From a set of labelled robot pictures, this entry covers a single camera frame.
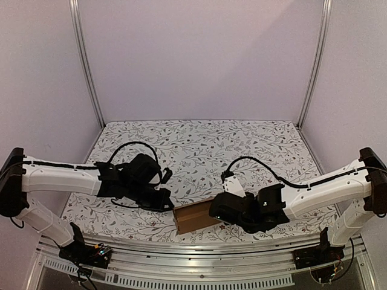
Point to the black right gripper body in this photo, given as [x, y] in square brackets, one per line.
[222, 212]

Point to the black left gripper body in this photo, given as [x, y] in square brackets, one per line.
[137, 193]

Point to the brown cardboard box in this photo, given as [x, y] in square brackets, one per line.
[194, 216]

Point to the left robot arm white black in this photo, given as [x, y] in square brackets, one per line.
[140, 180]

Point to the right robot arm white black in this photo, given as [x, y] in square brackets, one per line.
[363, 182]

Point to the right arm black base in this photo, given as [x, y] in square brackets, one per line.
[322, 256]

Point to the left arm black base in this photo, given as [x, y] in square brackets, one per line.
[78, 252]

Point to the floral patterned table mat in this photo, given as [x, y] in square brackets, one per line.
[198, 152]

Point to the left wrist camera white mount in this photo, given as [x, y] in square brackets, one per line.
[164, 177]

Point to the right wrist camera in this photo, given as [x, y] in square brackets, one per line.
[231, 184]

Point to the aluminium front rail frame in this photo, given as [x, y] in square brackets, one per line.
[261, 264]

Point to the left aluminium corner post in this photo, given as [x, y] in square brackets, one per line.
[81, 46]

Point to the aluminium corner post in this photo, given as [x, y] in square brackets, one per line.
[318, 56]
[81, 46]

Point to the right aluminium corner post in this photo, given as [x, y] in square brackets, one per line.
[318, 56]

